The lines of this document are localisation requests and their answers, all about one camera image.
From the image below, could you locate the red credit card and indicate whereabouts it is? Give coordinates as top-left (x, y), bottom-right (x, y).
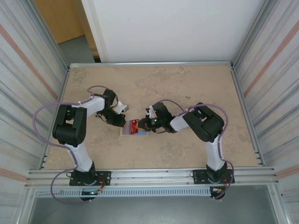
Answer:
top-left (128, 119), bottom-right (141, 135)

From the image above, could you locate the beige leather card holder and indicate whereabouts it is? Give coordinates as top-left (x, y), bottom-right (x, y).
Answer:
top-left (120, 119), bottom-right (149, 137)

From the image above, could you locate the striped corrugated side panel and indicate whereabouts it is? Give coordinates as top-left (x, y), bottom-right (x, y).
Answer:
top-left (233, 0), bottom-right (299, 206)
top-left (0, 0), bottom-right (68, 206)

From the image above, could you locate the wooden door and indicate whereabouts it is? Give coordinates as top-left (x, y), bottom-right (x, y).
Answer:
top-left (33, 0), bottom-right (85, 44)

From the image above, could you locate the aluminium side rail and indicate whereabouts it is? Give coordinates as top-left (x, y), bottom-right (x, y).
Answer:
top-left (230, 64), bottom-right (266, 167)
top-left (42, 66), bottom-right (71, 169)

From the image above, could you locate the wide aluminium frame rail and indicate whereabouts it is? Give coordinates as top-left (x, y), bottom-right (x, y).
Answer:
top-left (26, 166), bottom-right (280, 189)

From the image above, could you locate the thin aluminium frame rail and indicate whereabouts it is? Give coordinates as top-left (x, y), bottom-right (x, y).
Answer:
top-left (69, 61), bottom-right (235, 69)

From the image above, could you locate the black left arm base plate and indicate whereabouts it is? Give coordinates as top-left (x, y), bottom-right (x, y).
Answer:
top-left (69, 170), bottom-right (112, 187)

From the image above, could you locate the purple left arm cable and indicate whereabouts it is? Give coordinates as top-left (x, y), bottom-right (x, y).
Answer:
top-left (32, 85), bottom-right (113, 204)

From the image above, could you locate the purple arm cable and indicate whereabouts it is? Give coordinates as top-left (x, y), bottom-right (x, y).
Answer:
top-left (32, 85), bottom-right (113, 204)
top-left (154, 99), bottom-right (235, 201)

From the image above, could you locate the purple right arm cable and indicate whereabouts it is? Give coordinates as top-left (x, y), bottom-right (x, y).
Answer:
top-left (154, 99), bottom-right (235, 201)

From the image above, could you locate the slotted grey cable duct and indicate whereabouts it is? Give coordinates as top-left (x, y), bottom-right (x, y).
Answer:
top-left (35, 188), bottom-right (213, 198)

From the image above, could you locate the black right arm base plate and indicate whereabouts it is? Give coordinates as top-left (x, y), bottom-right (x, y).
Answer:
top-left (192, 168), bottom-right (235, 185)

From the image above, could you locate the aluminium frame post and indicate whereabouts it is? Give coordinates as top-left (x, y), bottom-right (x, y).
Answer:
top-left (29, 0), bottom-right (70, 70)
top-left (232, 0), bottom-right (271, 67)

